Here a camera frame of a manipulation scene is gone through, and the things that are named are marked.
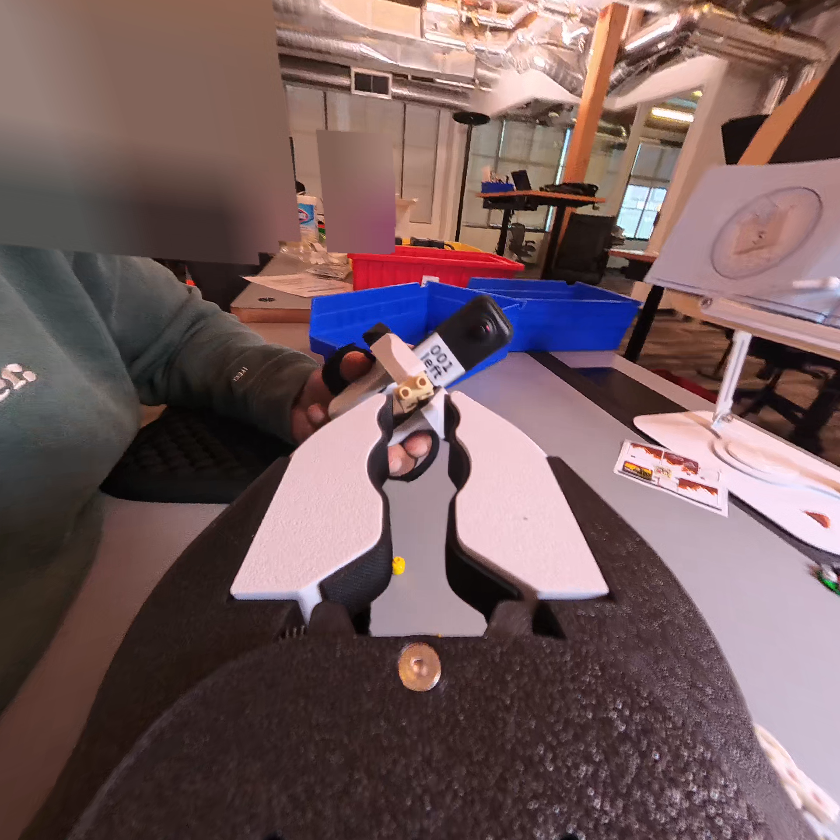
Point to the person's left hand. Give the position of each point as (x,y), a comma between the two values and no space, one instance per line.
(312,410)

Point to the tan minifigure legs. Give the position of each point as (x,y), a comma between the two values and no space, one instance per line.
(413,394)

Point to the pale blue instruction booklet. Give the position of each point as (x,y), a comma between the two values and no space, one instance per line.
(754,229)

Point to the lego sticker sheet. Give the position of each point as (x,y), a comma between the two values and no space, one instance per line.
(676,479)

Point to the silver ceiling air duct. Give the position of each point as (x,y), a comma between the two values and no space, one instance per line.
(525,46)

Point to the black mesh office chair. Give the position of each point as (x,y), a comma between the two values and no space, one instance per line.
(522,243)

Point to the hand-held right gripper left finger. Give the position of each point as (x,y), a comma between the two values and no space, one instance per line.
(315,512)

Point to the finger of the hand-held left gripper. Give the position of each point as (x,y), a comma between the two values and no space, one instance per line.
(436,417)
(397,358)

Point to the small lego campfire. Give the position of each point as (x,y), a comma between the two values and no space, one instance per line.
(828,579)

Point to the black laptop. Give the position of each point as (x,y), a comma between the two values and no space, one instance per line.
(522,180)

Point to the paned window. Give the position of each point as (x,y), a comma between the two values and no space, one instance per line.
(642,210)

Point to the black floor lamp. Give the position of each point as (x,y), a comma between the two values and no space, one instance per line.
(470,118)

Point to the light wood side desk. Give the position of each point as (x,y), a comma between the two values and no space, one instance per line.
(275,308)

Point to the wooden top standing desk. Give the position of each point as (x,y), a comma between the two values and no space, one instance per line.
(544,197)

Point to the reddish brown lego piece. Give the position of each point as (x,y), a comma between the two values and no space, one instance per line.
(818,519)

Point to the wooden panel support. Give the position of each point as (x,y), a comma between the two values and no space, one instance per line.
(781,120)

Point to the orange wooden post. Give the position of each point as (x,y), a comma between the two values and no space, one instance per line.
(594,98)

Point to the white book stand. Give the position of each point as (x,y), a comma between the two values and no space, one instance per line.
(676,430)

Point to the person's torso green sweatshirt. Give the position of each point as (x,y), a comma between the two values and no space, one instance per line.
(52,426)

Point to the red plastic bin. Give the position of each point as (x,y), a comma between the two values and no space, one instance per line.
(426,269)

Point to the black mesh cushion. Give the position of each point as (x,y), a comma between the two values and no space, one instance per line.
(184,459)

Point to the small blue storage box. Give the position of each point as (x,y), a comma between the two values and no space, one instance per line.
(497,187)

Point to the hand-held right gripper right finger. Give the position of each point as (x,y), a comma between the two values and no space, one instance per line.
(525,518)

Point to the person's left forearm green sleeve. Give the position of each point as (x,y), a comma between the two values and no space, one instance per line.
(216,354)

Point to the black board panel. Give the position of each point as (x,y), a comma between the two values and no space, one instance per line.
(810,131)

